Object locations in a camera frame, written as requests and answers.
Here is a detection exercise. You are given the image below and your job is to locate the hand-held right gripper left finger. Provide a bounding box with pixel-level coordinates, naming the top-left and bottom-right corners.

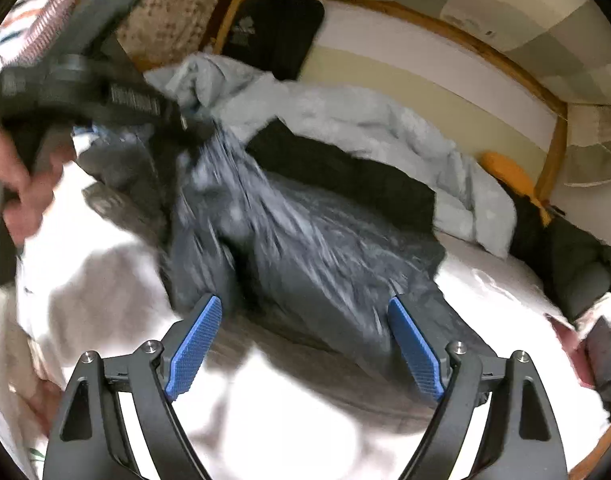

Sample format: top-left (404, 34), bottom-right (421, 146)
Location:
top-left (42, 294), bottom-right (223, 480)

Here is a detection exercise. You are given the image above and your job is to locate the wooden bed frame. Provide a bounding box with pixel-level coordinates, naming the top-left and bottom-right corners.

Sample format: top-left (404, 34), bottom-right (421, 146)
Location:
top-left (205, 0), bottom-right (611, 480)

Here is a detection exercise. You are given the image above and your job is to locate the pink white cloth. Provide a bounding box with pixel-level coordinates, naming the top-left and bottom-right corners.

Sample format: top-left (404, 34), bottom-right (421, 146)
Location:
top-left (543, 290), bottom-right (611, 391)

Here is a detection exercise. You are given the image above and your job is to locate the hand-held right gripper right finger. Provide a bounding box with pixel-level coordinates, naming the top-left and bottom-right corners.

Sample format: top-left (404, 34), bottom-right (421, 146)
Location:
top-left (388, 296), bottom-right (571, 480)

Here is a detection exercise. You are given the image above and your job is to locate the beige sheer curtain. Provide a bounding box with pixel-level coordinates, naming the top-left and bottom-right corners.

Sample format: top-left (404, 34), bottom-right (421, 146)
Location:
top-left (565, 102), bottom-right (611, 188)

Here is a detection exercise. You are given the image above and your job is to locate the grey cloth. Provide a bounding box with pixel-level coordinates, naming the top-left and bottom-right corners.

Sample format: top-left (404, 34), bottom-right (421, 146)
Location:
top-left (585, 317), bottom-right (611, 411)

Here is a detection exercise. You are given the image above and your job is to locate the dark grey puffer jacket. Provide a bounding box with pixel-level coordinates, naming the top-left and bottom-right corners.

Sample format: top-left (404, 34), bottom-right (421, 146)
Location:
top-left (78, 122), bottom-right (491, 401)

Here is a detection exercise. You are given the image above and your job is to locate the orange pillow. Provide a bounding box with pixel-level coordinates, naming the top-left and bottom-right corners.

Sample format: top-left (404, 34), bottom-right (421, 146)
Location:
top-left (478, 151), bottom-right (553, 226)

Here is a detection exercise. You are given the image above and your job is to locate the black garment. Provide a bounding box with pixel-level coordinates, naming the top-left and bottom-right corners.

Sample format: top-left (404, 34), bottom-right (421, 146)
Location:
top-left (245, 122), bottom-right (436, 236)

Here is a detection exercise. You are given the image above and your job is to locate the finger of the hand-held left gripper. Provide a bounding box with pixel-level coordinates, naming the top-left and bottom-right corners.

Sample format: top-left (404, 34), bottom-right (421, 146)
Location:
top-left (152, 97), bottom-right (221, 148)

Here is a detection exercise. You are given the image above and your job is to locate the dark padded coat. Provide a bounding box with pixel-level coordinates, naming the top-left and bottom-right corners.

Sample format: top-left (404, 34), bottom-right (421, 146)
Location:
top-left (508, 192), bottom-right (611, 321)

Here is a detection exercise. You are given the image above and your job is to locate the person's left hand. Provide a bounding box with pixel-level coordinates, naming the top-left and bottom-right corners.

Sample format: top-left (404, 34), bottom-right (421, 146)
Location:
top-left (0, 122), bottom-right (73, 248)

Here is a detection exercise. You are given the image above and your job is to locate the black hanging garment bag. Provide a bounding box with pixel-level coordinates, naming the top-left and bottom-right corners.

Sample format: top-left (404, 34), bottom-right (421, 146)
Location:
top-left (220, 0), bottom-right (326, 81)

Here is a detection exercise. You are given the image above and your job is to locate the person's white floral clothing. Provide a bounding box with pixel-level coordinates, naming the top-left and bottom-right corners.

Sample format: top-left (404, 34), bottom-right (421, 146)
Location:
top-left (0, 0), bottom-right (81, 480)

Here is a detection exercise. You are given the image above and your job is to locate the light blue floral duvet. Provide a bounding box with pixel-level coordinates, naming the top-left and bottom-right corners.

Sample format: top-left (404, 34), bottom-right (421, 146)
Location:
top-left (145, 55), bottom-right (519, 258)

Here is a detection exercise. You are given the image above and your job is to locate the thin white rod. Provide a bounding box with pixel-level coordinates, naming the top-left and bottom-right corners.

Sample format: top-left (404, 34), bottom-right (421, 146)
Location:
top-left (568, 172), bottom-right (611, 188)

